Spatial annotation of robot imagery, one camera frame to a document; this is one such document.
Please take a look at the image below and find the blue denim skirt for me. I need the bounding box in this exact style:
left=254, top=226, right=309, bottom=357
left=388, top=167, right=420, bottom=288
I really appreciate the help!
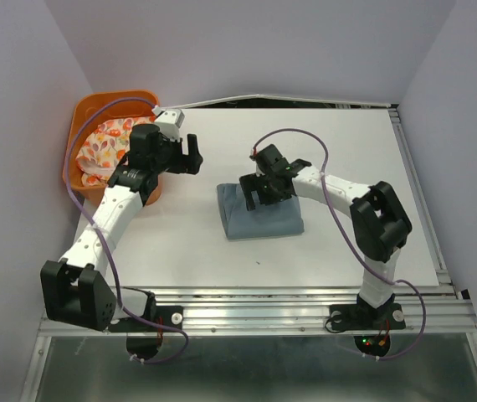
left=216, top=183, right=305, bottom=240

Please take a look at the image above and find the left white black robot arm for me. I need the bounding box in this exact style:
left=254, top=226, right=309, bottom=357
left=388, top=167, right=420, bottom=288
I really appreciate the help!
left=40, top=123, right=203, bottom=331

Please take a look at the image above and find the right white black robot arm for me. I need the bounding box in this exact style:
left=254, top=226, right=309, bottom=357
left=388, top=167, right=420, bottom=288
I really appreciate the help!
left=239, top=145, right=413, bottom=332

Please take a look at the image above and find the floral orange white skirt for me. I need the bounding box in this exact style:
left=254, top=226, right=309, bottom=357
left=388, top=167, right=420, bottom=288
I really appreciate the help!
left=75, top=116, right=151, bottom=187

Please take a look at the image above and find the orange plastic basket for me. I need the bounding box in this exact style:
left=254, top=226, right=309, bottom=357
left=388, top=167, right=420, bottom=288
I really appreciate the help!
left=62, top=90, right=160, bottom=206

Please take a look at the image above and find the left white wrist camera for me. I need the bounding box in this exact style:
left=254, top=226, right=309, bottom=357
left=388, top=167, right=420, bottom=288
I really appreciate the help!
left=153, top=108, right=185, bottom=142

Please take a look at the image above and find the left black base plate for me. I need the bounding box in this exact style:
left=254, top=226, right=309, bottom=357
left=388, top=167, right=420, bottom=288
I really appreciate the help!
left=108, top=305, right=183, bottom=333

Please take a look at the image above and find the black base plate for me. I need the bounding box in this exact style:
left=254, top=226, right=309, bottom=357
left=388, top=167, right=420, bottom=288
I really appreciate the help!
left=330, top=303, right=406, bottom=332
left=108, top=305, right=183, bottom=333

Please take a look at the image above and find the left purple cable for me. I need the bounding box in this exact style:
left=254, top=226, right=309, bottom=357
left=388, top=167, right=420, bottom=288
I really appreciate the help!
left=65, top=96, right=190, bottom=364

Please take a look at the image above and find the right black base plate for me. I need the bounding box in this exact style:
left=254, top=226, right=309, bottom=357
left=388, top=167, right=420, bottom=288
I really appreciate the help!
left=330, top=303, right=406, bottom=332

